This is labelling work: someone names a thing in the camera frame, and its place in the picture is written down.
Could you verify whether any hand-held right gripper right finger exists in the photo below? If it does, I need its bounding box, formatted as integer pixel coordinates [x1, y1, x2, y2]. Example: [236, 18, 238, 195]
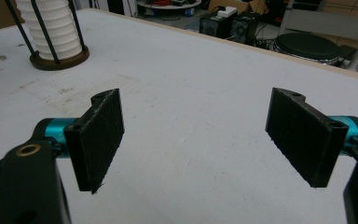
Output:
[265, 87, 358, 189]

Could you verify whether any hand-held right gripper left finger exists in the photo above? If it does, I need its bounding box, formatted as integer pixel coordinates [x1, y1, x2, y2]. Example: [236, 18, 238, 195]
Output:
[45, 88, 125, 194]

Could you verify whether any stack of white paper cups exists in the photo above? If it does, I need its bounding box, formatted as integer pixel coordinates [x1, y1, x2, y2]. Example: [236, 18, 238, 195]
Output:
[14, 0, 85, 61]

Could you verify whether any black round stool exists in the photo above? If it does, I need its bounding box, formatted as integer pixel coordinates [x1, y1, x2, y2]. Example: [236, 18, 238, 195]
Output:
[274, 32, 343, 66]

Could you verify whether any white table mat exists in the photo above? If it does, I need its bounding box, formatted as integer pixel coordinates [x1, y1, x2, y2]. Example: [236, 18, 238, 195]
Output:
[0, 8, 358, 224]

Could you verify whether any black computer tower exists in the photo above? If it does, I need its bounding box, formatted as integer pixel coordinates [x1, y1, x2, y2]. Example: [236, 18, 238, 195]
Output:
[231, 12, 259, 45]
[199, 12, 234, 40]

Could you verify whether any white power adapter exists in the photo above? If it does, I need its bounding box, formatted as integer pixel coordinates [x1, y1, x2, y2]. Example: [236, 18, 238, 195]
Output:
[217, 6, 239, 19]

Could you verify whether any brown cardboard box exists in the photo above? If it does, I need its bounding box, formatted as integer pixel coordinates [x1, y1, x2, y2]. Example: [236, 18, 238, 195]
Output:
[208, 0, 253, 14]

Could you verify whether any white round table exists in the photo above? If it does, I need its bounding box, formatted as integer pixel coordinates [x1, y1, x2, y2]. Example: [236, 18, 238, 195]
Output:
[136, 0, 203, 10]

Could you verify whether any tangle of black floor cables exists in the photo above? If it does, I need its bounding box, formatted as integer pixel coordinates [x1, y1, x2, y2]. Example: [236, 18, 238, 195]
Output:
[255, 29, 281, 51]

